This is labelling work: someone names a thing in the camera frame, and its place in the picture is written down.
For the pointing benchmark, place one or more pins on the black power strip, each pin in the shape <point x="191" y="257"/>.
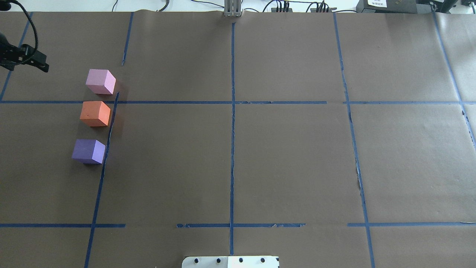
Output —
<point x="279" y="6"/>
<point x="319" y="7"/>

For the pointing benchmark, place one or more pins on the black power strip right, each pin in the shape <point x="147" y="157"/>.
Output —
<point x="319" y="7"/>

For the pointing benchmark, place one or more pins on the black power strip left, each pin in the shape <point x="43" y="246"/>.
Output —
<point x="279" y="6"/>

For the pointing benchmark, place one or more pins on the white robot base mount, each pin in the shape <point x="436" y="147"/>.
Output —
<point x="231" y="262"/>

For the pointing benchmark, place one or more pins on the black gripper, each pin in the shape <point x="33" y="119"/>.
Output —
<point x="32" y="57"/>

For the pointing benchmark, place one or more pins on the black box with label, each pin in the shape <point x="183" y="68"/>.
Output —
<point x="387" y="6"/>

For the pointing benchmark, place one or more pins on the purple foam cube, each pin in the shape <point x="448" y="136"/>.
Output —
<point x="88" y="151"/>

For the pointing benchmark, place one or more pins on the orange foam cube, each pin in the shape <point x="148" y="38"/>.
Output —
<point x="95" y="114"/>

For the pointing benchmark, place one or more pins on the grey aluminium camera post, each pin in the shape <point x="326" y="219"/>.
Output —
<point x="233" y="8"/>

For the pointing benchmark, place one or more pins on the pink foam cube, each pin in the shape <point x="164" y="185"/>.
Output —
<point x="101" y="81"/>

